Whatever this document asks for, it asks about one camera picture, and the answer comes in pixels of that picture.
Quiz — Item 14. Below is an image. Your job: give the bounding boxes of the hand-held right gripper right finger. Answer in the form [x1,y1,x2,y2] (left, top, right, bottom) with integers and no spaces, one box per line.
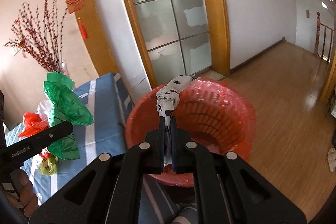
[169,115,307,224]

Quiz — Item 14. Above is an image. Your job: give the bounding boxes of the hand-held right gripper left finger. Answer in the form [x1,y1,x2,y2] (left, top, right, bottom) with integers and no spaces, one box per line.
[28,115,167,224]

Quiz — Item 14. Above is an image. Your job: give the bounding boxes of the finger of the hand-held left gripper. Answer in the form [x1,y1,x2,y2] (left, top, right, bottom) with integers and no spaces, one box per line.
[33,122,74,153]

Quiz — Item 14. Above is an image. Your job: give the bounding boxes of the bright green plastic bag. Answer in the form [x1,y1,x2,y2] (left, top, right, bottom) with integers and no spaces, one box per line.
[43,71,94,161]

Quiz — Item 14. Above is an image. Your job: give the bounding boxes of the olive green plastic bag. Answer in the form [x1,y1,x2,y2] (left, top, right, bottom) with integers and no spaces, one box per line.
[39,156,59,175]

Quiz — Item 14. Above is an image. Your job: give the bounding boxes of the red plastic basket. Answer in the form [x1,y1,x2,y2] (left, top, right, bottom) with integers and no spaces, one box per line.
[125,77,256,188]

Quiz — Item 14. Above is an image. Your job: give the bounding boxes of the white black-spotted plastic bag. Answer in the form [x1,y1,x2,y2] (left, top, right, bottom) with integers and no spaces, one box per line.
[155,73,201,167]

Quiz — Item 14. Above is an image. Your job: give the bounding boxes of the person's left hand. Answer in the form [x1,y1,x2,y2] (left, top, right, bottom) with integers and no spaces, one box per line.
[13,170,40,217]

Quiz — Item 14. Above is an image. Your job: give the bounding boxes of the red plastic bag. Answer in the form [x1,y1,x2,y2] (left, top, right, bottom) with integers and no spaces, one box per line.
[18,112,51,159]

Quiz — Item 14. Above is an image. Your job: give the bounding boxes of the clear plastic bag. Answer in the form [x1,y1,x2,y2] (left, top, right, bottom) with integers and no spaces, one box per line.
[36,101,53,123]

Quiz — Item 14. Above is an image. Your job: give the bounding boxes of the blue white striped tablecloth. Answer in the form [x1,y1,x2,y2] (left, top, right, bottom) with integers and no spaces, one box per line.
[4,72,137,207]

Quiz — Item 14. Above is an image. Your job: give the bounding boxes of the dark striped cloth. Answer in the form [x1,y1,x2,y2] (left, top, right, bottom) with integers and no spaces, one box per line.
[138,174,200,224]

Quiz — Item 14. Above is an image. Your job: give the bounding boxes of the clear glass vase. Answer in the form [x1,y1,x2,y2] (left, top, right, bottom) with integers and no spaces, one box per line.
[60,60,71,78]

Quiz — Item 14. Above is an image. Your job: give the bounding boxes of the glass vase with red branches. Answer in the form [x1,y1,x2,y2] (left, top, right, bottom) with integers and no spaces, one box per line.
[3,0,69,73]

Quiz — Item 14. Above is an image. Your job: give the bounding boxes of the red tassel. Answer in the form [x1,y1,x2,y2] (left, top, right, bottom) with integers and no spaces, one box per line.
[77,18,89,40]

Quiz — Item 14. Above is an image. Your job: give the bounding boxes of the frosted glass sliding door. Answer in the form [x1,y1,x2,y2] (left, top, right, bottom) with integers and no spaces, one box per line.
[121,0,213,82]

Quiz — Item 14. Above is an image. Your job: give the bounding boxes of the red paper ornament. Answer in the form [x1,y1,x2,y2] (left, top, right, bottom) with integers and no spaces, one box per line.
[65,0,85,14]

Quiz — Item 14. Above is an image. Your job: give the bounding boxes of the white crumpled paper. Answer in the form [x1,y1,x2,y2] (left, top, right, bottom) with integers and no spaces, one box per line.
[327,147,336,172]

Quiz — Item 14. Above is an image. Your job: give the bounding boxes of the dark furniture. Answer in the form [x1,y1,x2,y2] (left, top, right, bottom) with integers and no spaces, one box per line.
[325,88,336,119]

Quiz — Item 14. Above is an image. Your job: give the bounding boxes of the wooden stair railing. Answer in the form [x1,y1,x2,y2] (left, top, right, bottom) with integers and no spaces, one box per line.
[314,12,335,63]

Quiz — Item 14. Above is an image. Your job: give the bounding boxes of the wooden arch frame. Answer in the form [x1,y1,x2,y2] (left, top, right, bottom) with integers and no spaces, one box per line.
[64,0,119,78]

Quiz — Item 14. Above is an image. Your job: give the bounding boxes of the wooden glass door frame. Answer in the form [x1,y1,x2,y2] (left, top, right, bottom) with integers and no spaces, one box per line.
[112,0,231,89]

